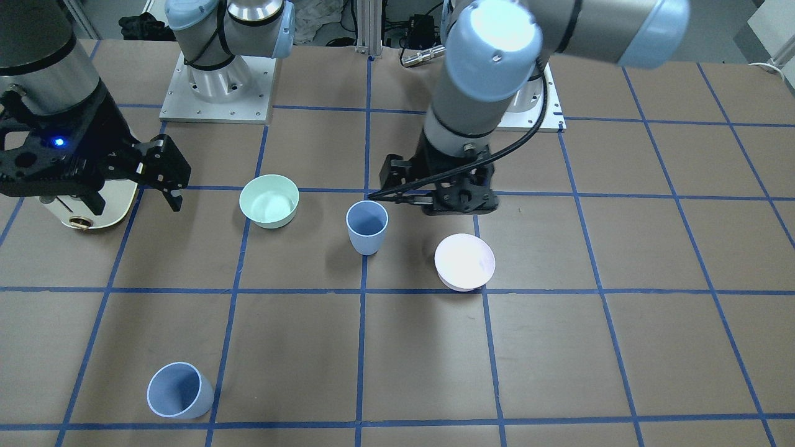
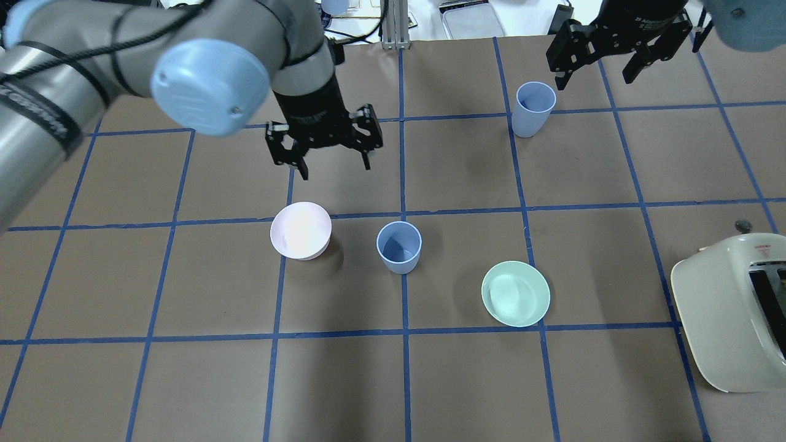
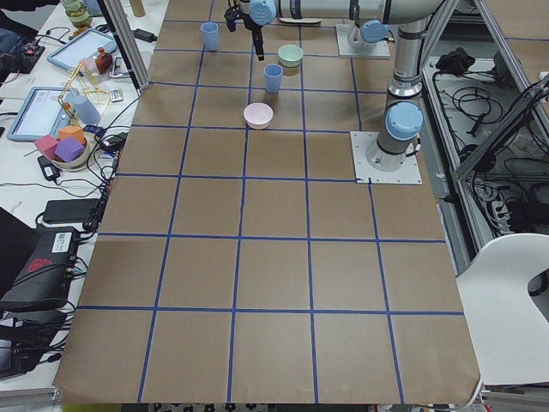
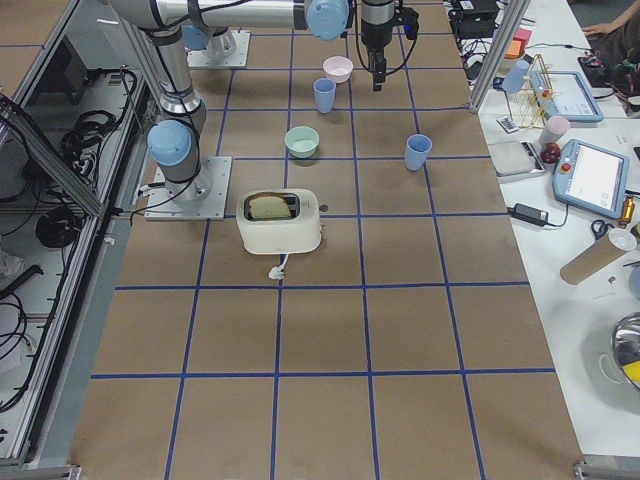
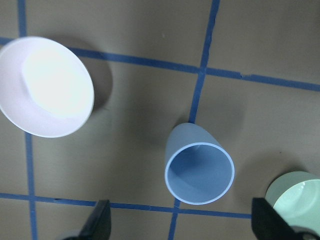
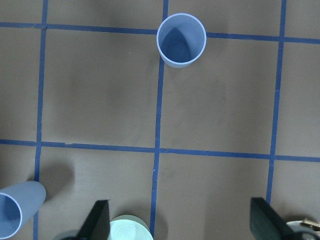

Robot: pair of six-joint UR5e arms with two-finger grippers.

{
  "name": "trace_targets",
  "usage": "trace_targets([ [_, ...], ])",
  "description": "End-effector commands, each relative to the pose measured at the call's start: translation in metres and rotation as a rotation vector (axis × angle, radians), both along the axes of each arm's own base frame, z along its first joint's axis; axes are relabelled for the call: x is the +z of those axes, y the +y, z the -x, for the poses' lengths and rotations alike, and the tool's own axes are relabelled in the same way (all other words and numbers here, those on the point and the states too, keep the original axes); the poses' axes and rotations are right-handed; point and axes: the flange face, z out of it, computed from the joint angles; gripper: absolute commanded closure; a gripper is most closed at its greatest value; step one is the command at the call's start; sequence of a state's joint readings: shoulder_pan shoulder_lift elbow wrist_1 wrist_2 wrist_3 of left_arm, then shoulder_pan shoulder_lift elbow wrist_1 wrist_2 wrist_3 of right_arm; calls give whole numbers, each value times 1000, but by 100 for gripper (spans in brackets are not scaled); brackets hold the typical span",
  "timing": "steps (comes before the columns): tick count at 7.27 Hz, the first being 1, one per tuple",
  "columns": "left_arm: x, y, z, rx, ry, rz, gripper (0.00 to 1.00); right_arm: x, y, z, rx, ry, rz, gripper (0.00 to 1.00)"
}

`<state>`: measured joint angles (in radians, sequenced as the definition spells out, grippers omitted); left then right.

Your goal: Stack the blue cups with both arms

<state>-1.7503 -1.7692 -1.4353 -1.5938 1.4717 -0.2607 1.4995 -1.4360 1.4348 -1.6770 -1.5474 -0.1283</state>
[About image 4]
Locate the cardboard tube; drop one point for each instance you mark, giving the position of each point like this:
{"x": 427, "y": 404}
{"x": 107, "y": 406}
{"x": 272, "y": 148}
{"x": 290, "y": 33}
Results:
{"x": 616, "y": 243}

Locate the steel mixing bowl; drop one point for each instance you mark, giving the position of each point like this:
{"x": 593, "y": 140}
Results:
{"x": 625, "y": 347}

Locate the pink bowl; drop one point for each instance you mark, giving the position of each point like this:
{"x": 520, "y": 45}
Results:
{"x": 338, "y": 69}

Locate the toast slice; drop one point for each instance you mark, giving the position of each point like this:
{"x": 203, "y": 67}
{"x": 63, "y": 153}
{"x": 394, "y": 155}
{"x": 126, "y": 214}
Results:
{"x": 269, "y": 208}

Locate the cream white toaster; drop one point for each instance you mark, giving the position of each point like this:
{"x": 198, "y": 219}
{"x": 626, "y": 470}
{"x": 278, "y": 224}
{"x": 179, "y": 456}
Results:
{"x": 301, "y": 233}

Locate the teach pendant tablet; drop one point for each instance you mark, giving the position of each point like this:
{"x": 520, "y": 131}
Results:
{"x": 565, "y": 93}
{"x": 591, "y": 178}

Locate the blue cup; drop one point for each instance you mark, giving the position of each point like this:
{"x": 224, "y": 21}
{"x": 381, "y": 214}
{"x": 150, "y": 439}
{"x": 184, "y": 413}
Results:
{"x": 418, "y": 147}
{"x": 324, "y": 94}

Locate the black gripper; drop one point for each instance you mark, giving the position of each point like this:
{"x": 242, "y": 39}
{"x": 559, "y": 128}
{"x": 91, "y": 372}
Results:
{"x": 374, "y": 31}

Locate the black power adapter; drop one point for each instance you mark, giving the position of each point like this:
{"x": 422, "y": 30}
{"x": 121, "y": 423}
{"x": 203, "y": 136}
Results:
{"x": 528, "y": 214}

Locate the aluminium frame post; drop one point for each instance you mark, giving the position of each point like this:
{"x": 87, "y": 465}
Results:
{"x": 513, "y": 14}

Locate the kitchen scale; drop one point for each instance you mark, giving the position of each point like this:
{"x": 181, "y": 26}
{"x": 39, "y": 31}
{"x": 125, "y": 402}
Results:
{"x": 514, "y": 161}

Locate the mint green bowl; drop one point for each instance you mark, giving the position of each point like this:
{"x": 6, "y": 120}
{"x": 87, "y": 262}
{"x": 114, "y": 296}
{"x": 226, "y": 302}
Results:
{"x": 302, "y": 141}

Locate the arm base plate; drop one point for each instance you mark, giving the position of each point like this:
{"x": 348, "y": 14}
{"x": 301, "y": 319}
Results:
{"x": 225, "y": 50}
{"x": 204, "y": 199}

